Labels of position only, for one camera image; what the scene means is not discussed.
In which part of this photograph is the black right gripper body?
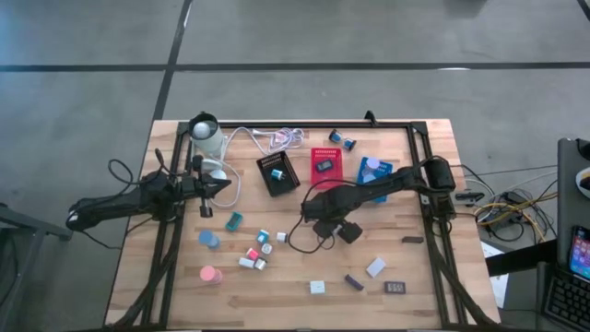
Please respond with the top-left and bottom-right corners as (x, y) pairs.
(313, 219), (364, 245)

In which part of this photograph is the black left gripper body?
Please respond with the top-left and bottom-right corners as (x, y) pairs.
(179, 155), (214, 219)

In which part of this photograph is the teal digital timer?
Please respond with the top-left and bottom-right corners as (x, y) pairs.
(224, 211), (244, 233)

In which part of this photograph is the flat white power adapter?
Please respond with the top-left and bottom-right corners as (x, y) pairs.
(365, 256), (387, 279)

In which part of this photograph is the round white disc charger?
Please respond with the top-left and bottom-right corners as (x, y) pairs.
(187, 112), (230, 182)

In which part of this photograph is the dark purple rectangular gadget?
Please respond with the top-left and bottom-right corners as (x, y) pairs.
(343, 273), (365, 292)

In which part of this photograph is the black plastic basket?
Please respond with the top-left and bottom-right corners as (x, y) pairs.
(255, 149), (302, 198)

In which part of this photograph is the blue plastic basket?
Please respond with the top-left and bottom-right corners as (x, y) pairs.
(356, 156), (395, 205)

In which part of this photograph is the red plastic basket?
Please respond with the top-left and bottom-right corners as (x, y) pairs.
(309, 147), (345, 191)

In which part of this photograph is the navy blue sand hourglass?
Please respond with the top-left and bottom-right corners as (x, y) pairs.
(328, 129), (359, 152)

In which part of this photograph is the black power adapter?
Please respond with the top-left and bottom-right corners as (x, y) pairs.
(454, 191), (487, 205)

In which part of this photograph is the white paper sheet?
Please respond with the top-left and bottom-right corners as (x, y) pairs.
(478, 239), (511, 309)

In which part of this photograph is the grey metal side table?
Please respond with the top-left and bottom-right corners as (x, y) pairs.
(0, 201), (74, 332)

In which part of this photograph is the dark grey side desk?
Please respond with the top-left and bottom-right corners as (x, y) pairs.
(536, 136), (590, 332)

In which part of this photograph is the black keyboard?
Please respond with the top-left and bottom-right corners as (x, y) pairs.
(542, 268), (590, 332)

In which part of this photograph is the smartphone with lit screen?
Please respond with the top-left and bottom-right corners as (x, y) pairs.
(568, 225), (590, 282)

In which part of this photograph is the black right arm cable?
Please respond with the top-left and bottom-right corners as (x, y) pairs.
(288, 178), (345, 255)

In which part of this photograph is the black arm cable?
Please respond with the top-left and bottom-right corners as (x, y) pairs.
(80, 147), (185, 253)
(288, 178), (345, 255)

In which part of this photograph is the white lamp cable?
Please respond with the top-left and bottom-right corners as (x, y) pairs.
(209, 126), (306, 209)

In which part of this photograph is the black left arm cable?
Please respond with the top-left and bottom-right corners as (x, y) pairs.
(80, 147), (185, 253)

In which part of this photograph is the yellow floor cable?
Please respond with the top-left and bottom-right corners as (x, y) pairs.
(473, 191), (560, 231)

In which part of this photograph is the black floor cable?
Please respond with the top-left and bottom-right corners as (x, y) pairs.
(460, 163), (560, 244)

